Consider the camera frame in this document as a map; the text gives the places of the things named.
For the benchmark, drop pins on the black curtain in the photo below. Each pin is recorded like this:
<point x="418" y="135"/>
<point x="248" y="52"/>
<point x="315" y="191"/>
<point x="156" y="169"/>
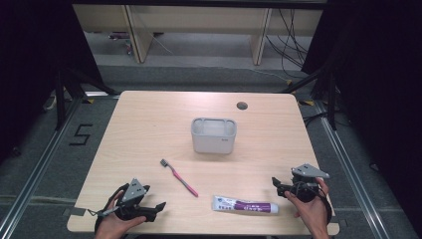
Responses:
<point x="30" y="66"/>
<point x="381" y="83"/>

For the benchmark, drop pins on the person's left hand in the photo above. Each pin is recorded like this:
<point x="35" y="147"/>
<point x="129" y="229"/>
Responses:
<point x="112" y="225"/>

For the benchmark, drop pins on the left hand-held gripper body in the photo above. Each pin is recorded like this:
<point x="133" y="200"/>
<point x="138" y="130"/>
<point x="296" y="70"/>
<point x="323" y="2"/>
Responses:
<point x="133" y="191"/>

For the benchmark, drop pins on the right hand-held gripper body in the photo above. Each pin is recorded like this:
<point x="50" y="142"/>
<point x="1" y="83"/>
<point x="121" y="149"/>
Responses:
<point x="303" y="186"/>

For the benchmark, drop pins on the white purple toothpaste tube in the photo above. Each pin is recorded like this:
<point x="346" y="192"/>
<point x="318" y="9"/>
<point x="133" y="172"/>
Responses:
<point x="244" y="205"/>

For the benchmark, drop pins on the person's right hand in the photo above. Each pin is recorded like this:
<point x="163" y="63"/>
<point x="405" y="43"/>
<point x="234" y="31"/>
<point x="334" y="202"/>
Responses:
<point x="313" y="212"/>

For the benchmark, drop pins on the yellow floor tape piece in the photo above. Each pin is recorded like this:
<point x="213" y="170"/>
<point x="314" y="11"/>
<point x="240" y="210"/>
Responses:
<point x="307" y="103"/>
<point x="88" y="101"/>

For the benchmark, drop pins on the pink toothbrush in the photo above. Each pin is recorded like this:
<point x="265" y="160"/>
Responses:
<point x="180" y="179"/>

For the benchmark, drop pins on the black metal stand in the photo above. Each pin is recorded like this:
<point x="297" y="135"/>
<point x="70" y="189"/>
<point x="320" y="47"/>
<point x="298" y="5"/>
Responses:
<point x="61" y="99"/>
<point x="331" y="99"/>

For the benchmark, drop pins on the grey toothbrush holder box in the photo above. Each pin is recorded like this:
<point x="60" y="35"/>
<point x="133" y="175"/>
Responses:
<point x="214" y="136"/>

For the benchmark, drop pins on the metal floor rail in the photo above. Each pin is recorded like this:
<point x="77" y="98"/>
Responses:
<point x="351" y="172"/>
<point x="33" y="172"/>

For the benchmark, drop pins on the light wooden shelf unit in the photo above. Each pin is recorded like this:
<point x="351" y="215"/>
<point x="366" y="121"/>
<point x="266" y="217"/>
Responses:
<point x="199" y="20"/>

